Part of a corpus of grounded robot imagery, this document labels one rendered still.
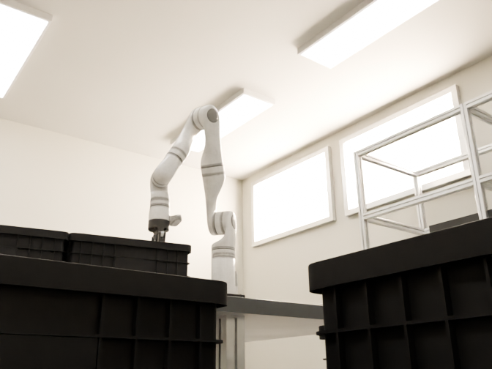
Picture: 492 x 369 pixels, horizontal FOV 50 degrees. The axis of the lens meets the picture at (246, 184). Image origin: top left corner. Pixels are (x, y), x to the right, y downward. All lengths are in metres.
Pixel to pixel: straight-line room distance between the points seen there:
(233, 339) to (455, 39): 3.19
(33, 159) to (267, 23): 2.62
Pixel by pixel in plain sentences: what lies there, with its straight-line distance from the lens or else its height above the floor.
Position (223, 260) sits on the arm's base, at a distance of 2.01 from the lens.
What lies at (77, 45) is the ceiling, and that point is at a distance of 4.09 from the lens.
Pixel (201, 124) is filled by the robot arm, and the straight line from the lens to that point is 2.05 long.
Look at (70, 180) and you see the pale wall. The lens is 5.30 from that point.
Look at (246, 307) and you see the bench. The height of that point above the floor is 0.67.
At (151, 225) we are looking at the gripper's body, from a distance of 1.86.
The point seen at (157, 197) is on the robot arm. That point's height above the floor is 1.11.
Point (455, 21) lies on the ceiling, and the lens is 4.01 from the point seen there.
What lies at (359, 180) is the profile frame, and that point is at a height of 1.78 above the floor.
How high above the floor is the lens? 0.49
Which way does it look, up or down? 21 degrees up
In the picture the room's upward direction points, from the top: 1 degrees counter-clockwise
